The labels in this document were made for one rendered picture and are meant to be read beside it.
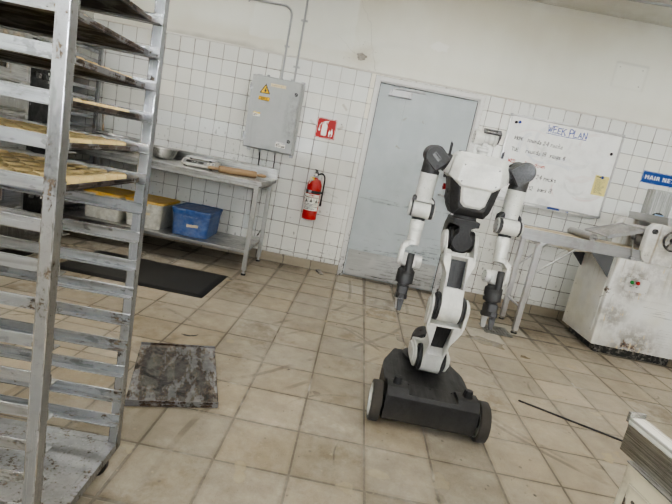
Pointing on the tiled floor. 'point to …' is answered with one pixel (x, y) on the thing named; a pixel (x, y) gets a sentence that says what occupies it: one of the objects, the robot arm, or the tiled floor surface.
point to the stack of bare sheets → (174, 376)
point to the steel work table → (199, 177)
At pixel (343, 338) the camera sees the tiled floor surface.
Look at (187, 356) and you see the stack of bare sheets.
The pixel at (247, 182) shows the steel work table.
